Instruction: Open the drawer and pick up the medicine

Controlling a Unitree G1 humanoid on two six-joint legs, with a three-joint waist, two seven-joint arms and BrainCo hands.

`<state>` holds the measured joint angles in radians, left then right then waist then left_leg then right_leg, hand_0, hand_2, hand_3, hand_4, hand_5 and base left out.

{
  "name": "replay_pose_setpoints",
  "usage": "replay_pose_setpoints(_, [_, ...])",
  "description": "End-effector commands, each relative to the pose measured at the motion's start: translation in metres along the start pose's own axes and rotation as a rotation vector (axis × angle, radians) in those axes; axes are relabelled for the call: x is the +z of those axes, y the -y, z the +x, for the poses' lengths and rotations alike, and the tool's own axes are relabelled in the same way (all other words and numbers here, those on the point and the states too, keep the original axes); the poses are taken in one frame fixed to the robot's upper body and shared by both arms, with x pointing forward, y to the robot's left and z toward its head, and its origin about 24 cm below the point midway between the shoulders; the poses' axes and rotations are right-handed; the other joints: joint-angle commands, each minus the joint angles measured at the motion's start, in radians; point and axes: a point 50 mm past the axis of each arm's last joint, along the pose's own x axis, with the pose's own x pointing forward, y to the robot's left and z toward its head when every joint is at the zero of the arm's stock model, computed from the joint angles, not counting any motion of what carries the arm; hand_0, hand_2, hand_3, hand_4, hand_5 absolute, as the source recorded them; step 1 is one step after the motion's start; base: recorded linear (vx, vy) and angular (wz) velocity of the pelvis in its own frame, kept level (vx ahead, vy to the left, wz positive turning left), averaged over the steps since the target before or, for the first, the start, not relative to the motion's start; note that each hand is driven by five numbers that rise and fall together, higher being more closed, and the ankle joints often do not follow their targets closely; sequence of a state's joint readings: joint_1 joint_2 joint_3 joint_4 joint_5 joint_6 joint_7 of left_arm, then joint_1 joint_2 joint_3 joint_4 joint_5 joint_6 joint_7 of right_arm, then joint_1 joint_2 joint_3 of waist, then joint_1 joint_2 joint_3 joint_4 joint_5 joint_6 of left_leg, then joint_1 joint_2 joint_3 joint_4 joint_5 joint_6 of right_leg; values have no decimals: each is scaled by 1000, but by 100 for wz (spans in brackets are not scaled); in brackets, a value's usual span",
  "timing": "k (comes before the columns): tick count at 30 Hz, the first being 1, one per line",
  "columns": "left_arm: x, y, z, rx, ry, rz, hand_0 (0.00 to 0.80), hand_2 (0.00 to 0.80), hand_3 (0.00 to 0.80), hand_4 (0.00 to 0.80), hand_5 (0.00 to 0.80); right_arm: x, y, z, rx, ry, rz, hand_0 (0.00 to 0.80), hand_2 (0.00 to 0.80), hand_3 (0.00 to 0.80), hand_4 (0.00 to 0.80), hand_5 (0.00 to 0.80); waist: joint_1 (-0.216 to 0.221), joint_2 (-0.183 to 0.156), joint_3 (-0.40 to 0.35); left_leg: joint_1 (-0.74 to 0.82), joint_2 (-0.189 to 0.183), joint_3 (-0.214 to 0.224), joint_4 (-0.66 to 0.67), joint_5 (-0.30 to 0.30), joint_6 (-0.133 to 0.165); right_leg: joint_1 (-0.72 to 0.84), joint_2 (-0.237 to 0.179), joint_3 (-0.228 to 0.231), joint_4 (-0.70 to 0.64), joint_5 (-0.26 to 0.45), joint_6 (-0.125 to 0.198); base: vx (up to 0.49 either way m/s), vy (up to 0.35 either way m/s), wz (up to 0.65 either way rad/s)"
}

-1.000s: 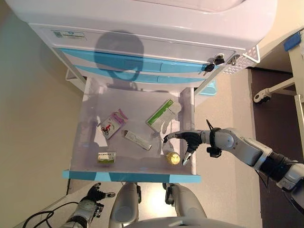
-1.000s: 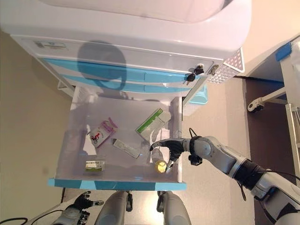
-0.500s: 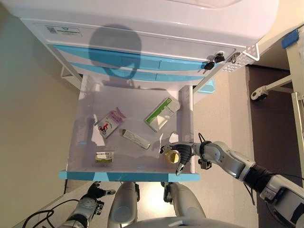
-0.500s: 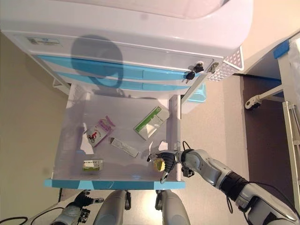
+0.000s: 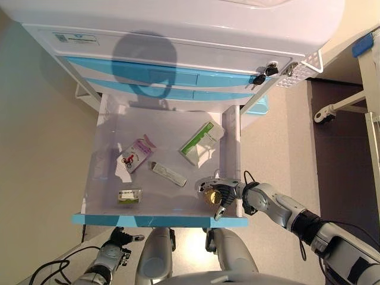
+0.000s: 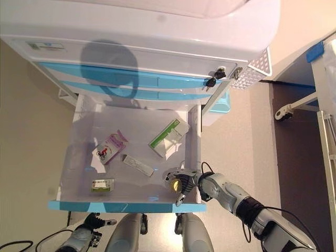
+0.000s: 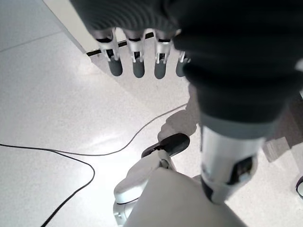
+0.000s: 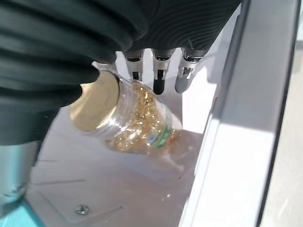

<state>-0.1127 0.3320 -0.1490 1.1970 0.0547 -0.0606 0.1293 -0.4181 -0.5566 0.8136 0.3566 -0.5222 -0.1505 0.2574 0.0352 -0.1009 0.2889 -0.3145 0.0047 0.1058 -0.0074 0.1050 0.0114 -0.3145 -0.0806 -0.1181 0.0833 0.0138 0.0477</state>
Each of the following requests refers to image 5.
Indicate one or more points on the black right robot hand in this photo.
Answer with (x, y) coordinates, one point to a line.
(228, 190)

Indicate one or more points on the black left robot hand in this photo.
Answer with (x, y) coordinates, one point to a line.
(120, 237)

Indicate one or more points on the yellow pill bottle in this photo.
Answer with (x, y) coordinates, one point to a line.
(213, 197)

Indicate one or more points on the blue front cart drawer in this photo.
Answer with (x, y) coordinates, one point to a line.
(213, 95)
(207, 78)
(166, 142)

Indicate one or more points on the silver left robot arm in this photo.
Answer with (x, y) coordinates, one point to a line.
(107, 256)

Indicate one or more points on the green white medicine box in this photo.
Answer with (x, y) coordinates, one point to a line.
(205, 139)

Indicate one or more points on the pink white medicine box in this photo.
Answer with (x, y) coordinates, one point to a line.
(133, 155)

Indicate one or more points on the small green white box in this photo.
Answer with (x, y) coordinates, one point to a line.
(129, 196)

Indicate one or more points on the silver right robot leg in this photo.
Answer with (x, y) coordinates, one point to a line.
(234, 252)

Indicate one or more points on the silver ointment tube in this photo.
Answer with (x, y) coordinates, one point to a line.
(167, 173)

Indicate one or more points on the grey robot torso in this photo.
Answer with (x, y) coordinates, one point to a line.
(231, 279)

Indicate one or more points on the blue lid waste bin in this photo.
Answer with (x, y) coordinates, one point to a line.
(259, 105)

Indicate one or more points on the black cart keys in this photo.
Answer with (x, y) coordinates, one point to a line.
(262, 76)

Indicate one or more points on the silver cart latch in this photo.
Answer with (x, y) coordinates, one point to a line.
(290, 69)

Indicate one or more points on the white hanging cart bin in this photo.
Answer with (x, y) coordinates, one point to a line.
(86, 98)

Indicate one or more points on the white hospital bed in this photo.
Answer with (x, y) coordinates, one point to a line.
(371, 98)

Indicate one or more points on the white blue medical cart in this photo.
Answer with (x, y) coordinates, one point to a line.
(178, 20)

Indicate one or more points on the blue bed corner bumper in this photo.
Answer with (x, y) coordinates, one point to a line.
(362, 45)

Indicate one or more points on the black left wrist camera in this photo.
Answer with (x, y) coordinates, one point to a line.
(126, 257)

